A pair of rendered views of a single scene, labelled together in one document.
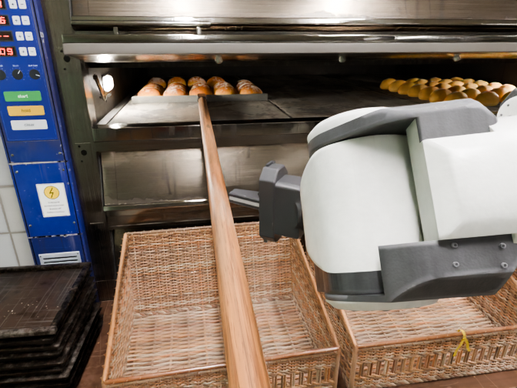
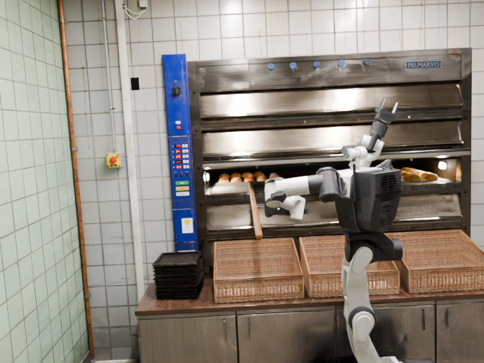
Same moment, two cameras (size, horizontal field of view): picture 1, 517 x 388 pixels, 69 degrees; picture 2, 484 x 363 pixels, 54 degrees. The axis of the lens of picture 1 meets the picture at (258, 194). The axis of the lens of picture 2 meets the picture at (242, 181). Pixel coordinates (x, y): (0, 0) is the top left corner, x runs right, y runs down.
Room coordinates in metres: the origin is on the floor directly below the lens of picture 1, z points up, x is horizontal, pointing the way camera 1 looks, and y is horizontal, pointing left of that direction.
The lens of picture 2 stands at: (-2.11, -0.31, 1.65)
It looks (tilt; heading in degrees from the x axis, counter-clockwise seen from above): 7 degrees down; 9
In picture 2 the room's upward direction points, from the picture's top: 3 degrees counter-clockwise
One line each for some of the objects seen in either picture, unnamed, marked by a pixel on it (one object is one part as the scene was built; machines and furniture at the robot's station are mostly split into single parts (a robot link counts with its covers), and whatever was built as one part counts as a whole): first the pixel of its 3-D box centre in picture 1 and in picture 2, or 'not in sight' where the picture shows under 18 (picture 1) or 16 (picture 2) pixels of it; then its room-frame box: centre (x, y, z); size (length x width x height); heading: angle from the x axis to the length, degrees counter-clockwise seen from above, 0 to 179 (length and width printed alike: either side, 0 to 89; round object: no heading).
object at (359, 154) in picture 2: not in sight; (355, 155); (0.38, -0.50, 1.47); 0.10 x 0.07 x 0.09; 133
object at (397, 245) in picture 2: not in sight; (372, 245); (0.37, -0.58, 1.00); 0.28 x 0.13 x 0.18; 100
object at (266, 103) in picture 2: not in sight; (330, 99); (1.24, -0.40, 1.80); 1.79 x 0.11 x 0.19; 100
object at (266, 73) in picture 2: not in sight; (328, 70); (1.26, -0.40, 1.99); 1.80 x 0.08 x 0.21; 100
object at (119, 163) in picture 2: not in sight; (114, 160); (0.94, 1.07, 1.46); 0.10 x 0.07 x 0.10; 100
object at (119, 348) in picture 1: (218, 304); (256, 268); (0.88, 0.11, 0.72); 0.56 x 0.49 x 0.28; 101
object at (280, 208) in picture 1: (302, 209); (275, 207); (0.51, -0.07, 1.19); 0.12 x 0.10 x 0.13; 65
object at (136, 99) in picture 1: (200, 92); (249, 180); (1.75, 0.26, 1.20); 0.55 x 0.36 x 0.03; 99
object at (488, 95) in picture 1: (457, 89); (394, 174); (1.77, -0.90, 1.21); 0.61 x 0.48 x 0.06; 10
